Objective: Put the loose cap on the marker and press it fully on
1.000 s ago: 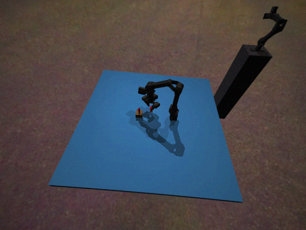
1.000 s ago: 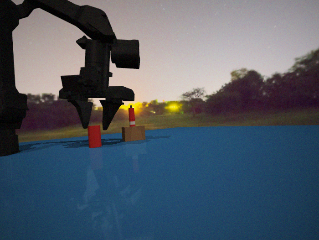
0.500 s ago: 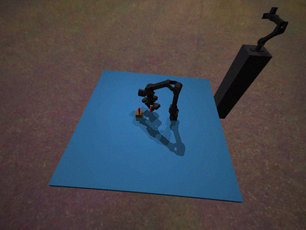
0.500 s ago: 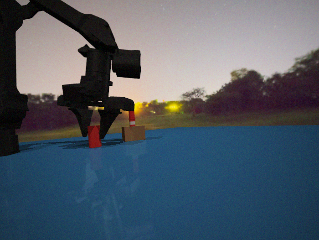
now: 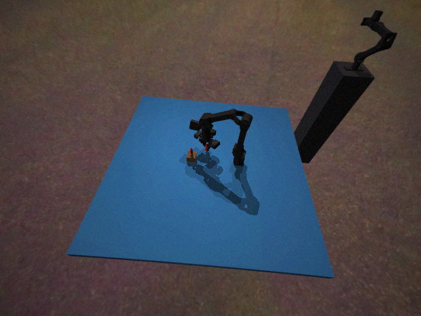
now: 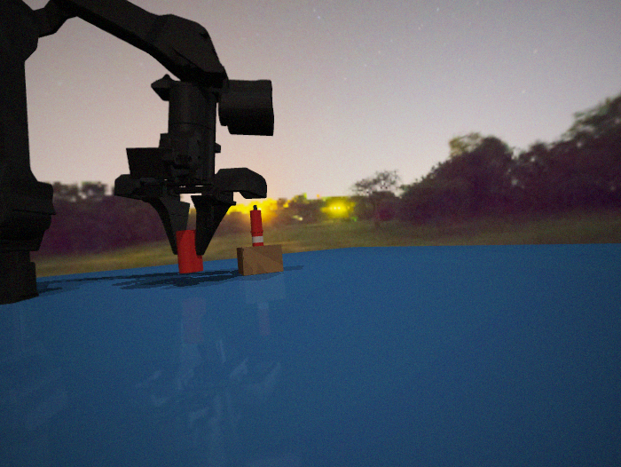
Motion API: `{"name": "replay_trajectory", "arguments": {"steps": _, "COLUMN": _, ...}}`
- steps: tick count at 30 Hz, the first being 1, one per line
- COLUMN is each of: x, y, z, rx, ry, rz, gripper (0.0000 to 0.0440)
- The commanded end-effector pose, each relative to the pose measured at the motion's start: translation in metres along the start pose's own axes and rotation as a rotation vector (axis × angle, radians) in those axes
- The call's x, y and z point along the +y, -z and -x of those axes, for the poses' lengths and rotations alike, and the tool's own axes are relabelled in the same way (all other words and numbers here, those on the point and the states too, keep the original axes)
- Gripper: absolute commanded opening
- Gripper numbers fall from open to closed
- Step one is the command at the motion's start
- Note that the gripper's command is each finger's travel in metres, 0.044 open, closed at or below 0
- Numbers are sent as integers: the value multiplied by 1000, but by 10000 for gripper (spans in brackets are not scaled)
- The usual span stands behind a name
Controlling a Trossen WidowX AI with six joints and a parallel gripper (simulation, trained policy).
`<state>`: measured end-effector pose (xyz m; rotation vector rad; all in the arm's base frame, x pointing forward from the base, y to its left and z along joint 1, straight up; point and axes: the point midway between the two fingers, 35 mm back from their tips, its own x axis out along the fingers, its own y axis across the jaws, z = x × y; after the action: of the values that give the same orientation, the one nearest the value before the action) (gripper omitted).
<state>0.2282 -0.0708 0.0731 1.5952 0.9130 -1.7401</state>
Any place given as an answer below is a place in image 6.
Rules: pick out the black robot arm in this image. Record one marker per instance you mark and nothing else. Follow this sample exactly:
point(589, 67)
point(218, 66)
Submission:
point(181, 45)

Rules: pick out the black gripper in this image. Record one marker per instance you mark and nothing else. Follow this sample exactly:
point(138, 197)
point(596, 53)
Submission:
point(216, 189)

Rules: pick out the brown rectangular block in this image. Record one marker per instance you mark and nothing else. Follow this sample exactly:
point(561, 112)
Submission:
point(260, 259)

